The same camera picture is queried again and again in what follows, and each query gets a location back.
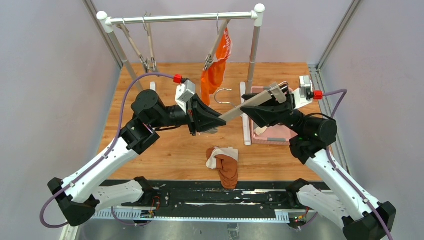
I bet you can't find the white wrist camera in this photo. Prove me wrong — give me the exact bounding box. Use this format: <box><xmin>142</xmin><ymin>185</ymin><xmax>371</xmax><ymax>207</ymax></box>
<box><xmin>292</xmin><ymin>75</ymin><xmax>314</xmax><ymax>109</ymax></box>
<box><xmin>175</xmin><ymin>80</ymin><xmax>196</xmax><ymax>113</ymax></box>

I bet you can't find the empty beige clip hanger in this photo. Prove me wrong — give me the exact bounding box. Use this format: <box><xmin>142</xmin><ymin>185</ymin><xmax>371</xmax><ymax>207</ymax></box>
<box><xmin>143</xmin><ymin>20</ymin><xmax>158</xmax><ymax>72</ymax></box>

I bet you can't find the brown underwear white waistband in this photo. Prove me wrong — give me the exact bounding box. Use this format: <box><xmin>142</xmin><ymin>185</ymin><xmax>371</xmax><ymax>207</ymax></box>
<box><xmin>205</xmin><ymin>146</ymin><xmax>239</xmax><ymax>190</ymax></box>

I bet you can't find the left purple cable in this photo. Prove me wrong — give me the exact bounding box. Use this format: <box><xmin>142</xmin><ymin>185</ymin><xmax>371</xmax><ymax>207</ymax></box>
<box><xmin>39</xmin><ymin>72</ymin><xmax>183</xmax><ymax>230</ymax></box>

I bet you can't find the orange underwear white trim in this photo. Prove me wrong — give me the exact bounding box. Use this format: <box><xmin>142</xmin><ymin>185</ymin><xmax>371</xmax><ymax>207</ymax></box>
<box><xmin>200</xmin><ymin>27</ymin><xmax>233</xmax><ymax>106</ymax></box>

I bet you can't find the pink plastic basket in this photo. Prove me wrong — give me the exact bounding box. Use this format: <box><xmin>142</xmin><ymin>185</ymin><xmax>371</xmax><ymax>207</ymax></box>
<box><xmin>250</xmin><ymin>86</ymin><xmax>299</xmax><ymax>146</ymax></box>

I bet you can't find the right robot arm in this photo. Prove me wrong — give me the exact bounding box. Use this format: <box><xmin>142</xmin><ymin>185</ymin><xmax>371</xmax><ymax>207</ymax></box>
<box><xmin>240</xmin><ymin>90</ymin><xmax>397</xmax><ymax>240</ymax></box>

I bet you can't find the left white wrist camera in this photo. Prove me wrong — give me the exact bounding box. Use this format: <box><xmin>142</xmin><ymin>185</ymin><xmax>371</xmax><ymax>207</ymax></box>
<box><xmin>175</xmin><ymin>80</ymin><xmax>196</xmax><ymax>113</ymax></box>

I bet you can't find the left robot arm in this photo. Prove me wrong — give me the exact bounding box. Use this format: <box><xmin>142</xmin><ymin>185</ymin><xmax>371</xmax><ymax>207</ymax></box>
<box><xmin>48</xmin><ymin>89</ymin><xmax>229</xmax><ymax>227</ymax></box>

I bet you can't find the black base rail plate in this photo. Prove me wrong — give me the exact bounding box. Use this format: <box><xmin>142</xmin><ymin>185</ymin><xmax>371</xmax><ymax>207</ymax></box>
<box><xmin>119</xmin><ymin>177</ymin><xmax>308</xmax><ymax>222</ymax></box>

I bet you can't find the white clothes rack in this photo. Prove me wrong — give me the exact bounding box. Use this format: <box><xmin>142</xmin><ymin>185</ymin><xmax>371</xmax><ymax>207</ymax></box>
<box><xmin>96</xmin><ymin>3</ymin><xmax>266</xmax><ymax>147</ymax></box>

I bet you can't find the beige clip hanger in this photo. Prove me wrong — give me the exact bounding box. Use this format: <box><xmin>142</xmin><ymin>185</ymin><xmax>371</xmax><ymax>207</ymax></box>
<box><xmin>143</xmin><ymin>20</ymin><xmax>158</xmax><ymax>72</ymax></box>
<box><xmin>117</xmin><ymin>24</ymin><xmax>150</xmax><ymax>73</ymax></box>
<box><xmin>203</xmin><ymin>16</ymin><xmax>231</xmax><ymax>71</ymax></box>
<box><xmin>213</xmin><ymin>81</ymin><xmax>289</xmax><ymax>123</ymax></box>

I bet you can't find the grey underwear white waistband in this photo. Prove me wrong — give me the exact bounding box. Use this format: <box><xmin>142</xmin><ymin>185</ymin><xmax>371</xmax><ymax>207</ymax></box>
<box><xmin>253</xmin><ymin>126</ymin><xmax>268</xmax><ymax>136</ymax></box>

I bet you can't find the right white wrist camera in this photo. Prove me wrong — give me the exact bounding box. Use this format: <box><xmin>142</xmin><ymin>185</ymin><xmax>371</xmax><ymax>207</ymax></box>
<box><xmin>292</xmin><ymin>75</ymin><xmax>314</xmax><ymax>109</ymax></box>

